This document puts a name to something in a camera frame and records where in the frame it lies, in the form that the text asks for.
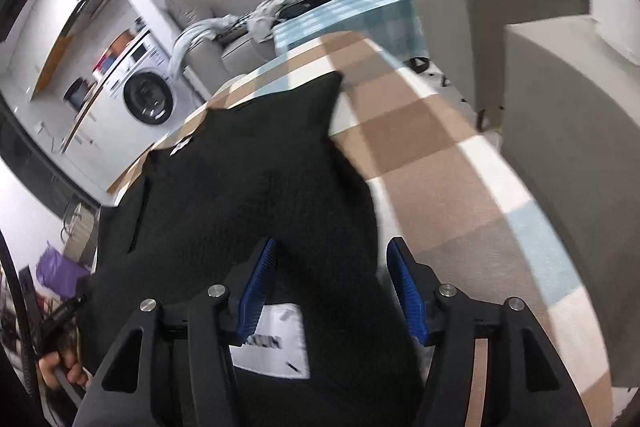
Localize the grey white blanket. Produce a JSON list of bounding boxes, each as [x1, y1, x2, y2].
[[167, 0, 306, 78]]

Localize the grey cabinet box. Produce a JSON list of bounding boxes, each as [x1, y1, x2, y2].
[[502, 15, 639, 387]]

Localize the white washing machine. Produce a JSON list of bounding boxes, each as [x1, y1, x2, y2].
[[91, 30, 204, 148]]

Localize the purple bag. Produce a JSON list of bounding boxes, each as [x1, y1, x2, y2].
[[36, 244, 89, 299]]

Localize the checkered tablecloth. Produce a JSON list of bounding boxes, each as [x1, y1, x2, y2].
[[106, 30, 616, 427]]

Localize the black cable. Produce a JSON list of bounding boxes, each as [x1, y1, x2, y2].
[[0, 231, 47, 413]]

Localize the black knitted garment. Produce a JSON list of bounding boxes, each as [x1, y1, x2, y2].
[[78, 72, 423, 426]]

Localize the grey sofa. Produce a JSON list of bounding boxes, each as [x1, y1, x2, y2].
[[171, 5, 281, 101]]

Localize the person's left hand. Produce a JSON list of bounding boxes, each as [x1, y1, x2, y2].
[[38, 348, 89, 390]]

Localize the teal plaid cloth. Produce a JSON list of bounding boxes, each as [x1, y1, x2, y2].
[[272, 0, 430, 62]]

